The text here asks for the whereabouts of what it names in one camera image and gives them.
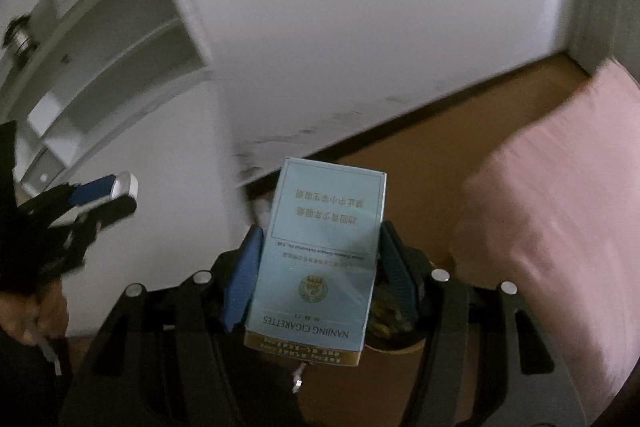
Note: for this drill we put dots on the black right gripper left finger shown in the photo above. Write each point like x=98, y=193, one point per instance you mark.
x=169, y=357

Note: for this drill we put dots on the white desk with shelves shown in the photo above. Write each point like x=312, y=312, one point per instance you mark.
x=127, y=86

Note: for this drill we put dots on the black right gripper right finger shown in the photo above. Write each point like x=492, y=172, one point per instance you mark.
x=485, y=358

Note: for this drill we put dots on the left hand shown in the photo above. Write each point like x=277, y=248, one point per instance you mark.
x=26, y=319

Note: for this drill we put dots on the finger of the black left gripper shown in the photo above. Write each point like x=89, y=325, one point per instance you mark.
x=100, y=214
x=82, y=196

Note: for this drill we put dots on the light blue cigarette box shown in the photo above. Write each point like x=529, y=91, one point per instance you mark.
x=316, y=276

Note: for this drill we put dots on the pink bed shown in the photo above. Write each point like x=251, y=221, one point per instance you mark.
x=555, y=210

